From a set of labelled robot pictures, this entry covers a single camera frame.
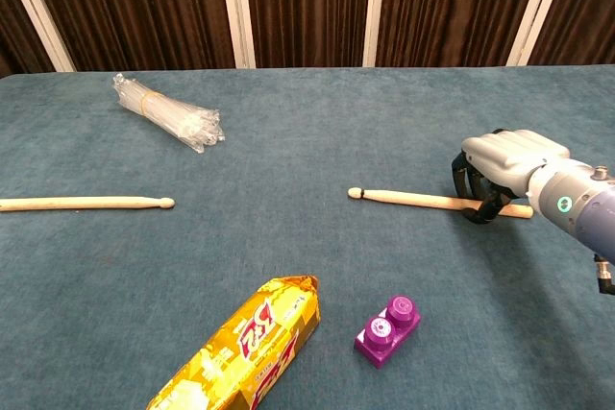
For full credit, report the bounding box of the purple two-stud toy brick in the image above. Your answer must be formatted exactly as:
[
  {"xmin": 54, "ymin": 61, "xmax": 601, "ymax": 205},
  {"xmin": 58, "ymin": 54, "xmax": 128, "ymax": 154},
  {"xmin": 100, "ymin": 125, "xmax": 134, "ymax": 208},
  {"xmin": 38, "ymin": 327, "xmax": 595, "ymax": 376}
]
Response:
[{"xmin": 354, "ymin": 294, "xmax": 423, "ymax": 371}]

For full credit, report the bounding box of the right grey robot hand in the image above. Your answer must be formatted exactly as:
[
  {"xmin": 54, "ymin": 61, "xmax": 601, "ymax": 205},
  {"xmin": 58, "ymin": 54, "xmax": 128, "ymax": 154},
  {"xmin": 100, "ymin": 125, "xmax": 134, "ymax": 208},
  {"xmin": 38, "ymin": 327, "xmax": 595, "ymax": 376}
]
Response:
[{"xmin": 450, "ymin": 129, "xmax": 573, "ymax": 226}]

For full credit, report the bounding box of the bundle of clear wrapped straws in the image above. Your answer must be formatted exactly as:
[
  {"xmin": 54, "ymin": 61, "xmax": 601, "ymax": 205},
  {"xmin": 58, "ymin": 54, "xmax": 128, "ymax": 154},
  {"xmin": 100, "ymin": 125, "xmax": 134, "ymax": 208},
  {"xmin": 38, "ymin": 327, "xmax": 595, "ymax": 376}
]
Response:
[{"xmin": 111, "ymin": 72, "xmax": 227, "ymax": 155}]

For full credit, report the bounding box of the plain wooden drumstick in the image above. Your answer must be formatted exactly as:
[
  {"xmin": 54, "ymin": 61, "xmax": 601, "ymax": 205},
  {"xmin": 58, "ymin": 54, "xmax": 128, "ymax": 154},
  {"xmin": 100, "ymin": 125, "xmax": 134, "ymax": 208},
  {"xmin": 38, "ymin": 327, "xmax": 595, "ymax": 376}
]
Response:
[{"xmin": 0, "ymin": 196, "xmax": 176, "ymax": 213}]

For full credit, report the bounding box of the wooden drumstick with black band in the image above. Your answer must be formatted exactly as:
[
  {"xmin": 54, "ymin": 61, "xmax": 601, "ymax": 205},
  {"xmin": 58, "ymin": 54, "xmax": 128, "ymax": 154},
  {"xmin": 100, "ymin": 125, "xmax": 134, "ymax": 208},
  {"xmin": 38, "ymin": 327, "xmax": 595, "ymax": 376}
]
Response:
[{"xmin": 347, "ymin": 186, "xmax": 534, "ymax": 220}]

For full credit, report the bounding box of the teal table cloth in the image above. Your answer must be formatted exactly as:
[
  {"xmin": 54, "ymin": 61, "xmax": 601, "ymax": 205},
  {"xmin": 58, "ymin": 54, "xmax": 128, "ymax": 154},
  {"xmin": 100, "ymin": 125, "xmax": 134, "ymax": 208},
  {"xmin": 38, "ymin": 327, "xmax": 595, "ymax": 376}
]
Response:
[{"xmin": 0, "ymin": 65, "xmax": 615, "ymax": 410}]

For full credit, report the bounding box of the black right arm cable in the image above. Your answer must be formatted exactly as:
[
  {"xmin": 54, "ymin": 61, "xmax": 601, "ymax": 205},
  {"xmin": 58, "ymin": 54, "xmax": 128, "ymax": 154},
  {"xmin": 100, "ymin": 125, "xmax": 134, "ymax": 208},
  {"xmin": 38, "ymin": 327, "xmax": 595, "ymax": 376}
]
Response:
[{"xmin": 592, "ymin": 253, "xmax": 615, "ymax": 296}]

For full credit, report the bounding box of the yellow biscuit packet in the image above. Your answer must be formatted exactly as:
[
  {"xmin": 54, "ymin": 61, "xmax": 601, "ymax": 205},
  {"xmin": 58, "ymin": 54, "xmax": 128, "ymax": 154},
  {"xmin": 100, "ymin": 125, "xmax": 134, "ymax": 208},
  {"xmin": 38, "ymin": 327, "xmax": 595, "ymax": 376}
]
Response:
[{"xmin": 145, "ymin": 274, "xmax": 322, "ymax": 410}]

